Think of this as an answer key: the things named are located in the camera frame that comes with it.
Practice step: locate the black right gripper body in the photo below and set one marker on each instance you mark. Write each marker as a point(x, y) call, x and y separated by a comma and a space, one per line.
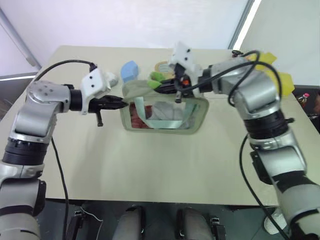
point(182, 86)

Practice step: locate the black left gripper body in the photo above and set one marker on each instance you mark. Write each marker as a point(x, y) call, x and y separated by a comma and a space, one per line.
point(100, 104)

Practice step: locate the green clear-window zip pouch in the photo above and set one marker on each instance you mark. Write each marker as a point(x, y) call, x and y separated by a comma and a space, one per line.
point(135, 88)

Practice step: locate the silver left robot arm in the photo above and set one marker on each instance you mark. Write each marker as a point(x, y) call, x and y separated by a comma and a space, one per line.
point(37, 112)

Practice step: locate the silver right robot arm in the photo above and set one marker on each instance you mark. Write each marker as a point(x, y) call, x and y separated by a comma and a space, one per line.
point(255, 87)

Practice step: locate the white cloth inside pouch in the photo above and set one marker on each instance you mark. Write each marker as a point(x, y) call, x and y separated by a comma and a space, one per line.
point(165, 110)

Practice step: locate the red items inside pouch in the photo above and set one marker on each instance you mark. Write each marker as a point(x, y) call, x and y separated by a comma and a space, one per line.
point(136, 118)

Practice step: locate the beige tape roll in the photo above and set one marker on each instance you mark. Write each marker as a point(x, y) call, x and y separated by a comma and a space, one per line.
point(159, 65)

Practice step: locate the blue foam block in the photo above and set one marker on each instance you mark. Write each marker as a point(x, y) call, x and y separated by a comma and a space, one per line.
point(128, 71)

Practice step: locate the yellow translucent plastic piece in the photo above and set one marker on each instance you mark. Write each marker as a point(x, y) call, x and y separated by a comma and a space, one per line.
point(286, 83)
point(268, 57)

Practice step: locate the dark grey rounded shape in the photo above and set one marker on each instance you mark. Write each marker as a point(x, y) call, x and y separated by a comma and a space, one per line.
point(130, 222)

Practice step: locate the bottle with red cap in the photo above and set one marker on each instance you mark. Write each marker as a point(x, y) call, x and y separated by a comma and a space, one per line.
point(304, 99)

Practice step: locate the white round floor object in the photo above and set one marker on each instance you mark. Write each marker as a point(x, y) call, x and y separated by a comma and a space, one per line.
point(273, 223)

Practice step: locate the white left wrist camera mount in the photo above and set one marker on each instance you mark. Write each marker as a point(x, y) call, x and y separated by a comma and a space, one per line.
point(93, 83)

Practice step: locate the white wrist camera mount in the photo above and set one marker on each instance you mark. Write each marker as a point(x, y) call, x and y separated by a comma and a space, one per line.
point(183, 58)
point(93, 83)

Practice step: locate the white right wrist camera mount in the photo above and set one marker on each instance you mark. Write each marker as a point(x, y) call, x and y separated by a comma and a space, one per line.
point(183, 58)

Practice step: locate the grey window frame post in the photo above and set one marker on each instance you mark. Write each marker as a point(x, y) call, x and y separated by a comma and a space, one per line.
point(20, 42)
point(240, 25)

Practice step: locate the black bracket under table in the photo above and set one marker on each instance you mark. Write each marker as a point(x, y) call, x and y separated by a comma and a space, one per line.
point(218, 227)
point(77, 221)

